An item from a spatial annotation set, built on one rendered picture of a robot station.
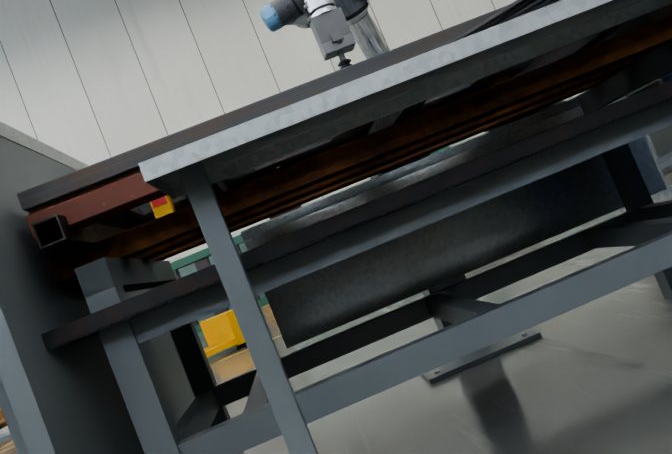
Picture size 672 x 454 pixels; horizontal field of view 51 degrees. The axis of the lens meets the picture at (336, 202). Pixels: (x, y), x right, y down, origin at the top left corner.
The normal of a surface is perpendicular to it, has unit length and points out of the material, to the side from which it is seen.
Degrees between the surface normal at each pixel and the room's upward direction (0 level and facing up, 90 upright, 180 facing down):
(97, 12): 90
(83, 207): 90
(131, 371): 90
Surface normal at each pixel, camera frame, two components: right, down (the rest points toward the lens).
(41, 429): 0.06, -0.09
